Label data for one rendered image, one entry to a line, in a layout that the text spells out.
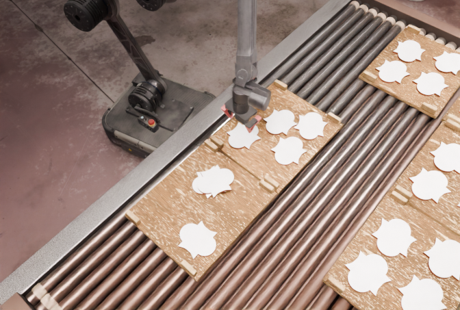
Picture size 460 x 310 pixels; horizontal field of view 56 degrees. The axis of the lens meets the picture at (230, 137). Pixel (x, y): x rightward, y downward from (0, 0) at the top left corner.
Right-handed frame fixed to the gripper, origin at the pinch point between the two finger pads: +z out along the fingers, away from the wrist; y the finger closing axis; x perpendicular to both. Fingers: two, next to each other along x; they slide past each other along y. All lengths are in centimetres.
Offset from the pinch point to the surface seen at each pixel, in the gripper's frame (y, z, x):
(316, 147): -24.7, 8.0, -15.6
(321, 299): -59, 9, 28
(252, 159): -10.4, 8.1, 5.0
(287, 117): -7.9, 7.2, -19.0
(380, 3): 3, 8, -105
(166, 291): -23, 10, 59
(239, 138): -0.9, 7.3, 1.4
